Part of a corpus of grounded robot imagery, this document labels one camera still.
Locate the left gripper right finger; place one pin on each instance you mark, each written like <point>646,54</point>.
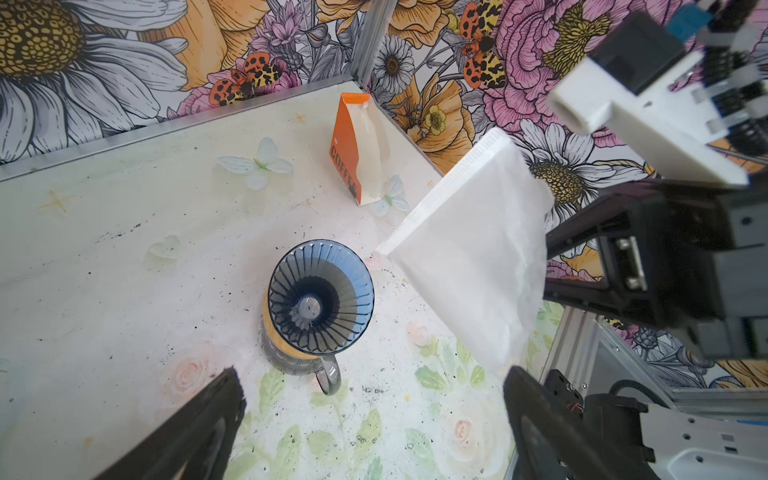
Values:
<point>556,440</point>

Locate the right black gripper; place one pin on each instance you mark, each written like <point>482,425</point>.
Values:
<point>687,258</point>

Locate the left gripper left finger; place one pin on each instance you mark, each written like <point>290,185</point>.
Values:
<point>195,442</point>

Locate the blue glass dripper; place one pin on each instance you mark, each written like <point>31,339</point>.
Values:
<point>321,297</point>

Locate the coffee filter pack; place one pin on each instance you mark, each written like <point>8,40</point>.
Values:
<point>358,147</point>

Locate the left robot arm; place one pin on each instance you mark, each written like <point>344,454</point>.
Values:
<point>690,447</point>

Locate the grey glass pitcher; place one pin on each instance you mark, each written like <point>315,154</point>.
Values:
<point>291,361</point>

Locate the aluminium frame rail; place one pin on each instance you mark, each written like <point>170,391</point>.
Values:
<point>586,354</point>

